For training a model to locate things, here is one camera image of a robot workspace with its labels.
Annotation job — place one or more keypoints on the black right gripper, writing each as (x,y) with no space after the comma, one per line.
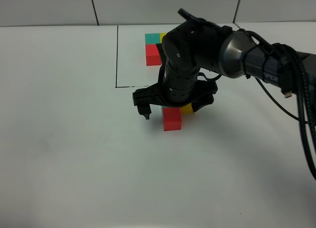
(176,88)

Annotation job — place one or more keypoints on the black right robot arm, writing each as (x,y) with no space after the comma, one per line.
(191,47)

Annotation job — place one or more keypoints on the template red cube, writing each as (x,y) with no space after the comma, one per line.
(152,55)

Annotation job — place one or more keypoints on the template teal cube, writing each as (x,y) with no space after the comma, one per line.
(152,38)

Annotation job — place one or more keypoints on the template yellow cube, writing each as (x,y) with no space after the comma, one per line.
(161,35)

